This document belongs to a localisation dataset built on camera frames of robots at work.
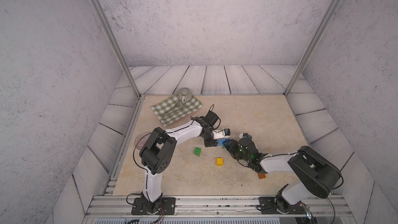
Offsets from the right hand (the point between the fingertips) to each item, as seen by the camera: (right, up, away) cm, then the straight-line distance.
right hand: (224, 145), depth 89 cm
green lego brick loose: (-16, -4, 0) cm, 16 cm away
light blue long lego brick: (-3, +2, 0) cm, 3 cm away
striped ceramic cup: (-25, +30, +23) cm, 45 cm away
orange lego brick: (+18, -14, -8) cm, 24 cm away
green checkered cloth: (-35, +20, +22) cm, 46 cm away
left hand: (-4, +2, +2) cm, 5 cm away
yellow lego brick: (-3, -8, -4) cm, 10 cm away
